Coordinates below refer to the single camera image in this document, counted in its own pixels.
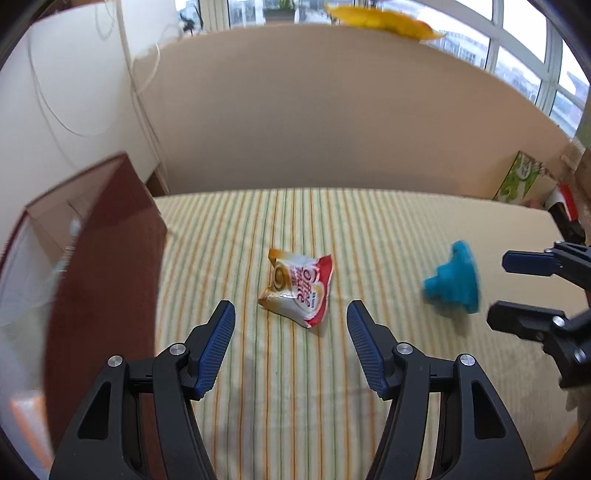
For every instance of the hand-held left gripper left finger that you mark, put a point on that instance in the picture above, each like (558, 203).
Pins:
(214, 350)

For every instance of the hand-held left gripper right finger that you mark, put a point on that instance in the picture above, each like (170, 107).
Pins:
(367, 350)

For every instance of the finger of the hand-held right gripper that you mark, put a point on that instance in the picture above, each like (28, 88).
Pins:
(526, 262)
(526, 318)

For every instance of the blue silicone funnel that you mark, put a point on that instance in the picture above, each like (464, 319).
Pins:
(455, 281)

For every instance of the red and white sachet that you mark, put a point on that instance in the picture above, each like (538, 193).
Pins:
(300, 286)

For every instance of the dark red cardboard box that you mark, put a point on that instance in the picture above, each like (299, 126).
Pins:
(111, 258)

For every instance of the dark cloth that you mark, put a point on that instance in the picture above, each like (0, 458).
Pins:
(570, 226)

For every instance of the red packet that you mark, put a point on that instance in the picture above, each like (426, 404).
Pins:
(565, 198)

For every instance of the green printed box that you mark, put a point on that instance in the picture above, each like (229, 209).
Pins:
(517, 177)

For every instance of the striped table cloth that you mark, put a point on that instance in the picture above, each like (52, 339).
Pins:
(286, 221)

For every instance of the window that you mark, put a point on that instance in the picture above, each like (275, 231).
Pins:
(517, 50)

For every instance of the beige backboard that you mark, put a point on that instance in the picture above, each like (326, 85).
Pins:
(323, 115)

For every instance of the yellow bag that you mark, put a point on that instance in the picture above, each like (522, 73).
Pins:
(383, 21)

